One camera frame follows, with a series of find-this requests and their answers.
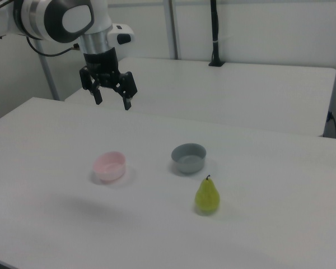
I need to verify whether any green pear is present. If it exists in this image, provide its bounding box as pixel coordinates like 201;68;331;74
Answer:
195;174;221;213

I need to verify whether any white side table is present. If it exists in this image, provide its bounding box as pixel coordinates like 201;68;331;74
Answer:
64;57;336;137

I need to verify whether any grey bowl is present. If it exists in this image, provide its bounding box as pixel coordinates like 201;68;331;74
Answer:
171;143;207;174

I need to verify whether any pink bowl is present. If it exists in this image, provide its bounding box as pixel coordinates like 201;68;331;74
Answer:
92;151;127;182

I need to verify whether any black wall cable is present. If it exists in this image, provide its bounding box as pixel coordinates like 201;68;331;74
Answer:
326;111;336;138

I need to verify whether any black camera pole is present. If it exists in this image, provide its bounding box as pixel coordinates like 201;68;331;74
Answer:
208;0;226;67

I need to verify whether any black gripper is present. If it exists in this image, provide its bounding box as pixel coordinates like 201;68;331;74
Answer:
78;47;138;111

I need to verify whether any grey metal frame post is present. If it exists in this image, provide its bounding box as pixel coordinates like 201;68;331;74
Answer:
38;39;60;101
167;0;181;60

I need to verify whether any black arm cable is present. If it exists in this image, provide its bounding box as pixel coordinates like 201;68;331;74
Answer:
26;36;82;58

